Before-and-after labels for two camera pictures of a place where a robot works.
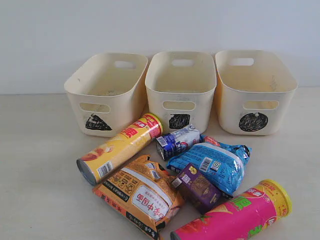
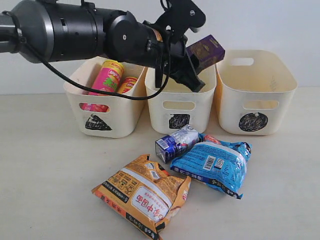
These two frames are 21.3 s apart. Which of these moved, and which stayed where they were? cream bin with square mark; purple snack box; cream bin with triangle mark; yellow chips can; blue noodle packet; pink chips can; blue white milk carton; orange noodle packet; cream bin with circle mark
Moved: pink chips can; yellow chips can; purple snack box
Stayed: cream bin with square mark; blue white milk carton; orange noodle packet; cream bin with circle mark; cream bin with triangle mark; blue noodle packet
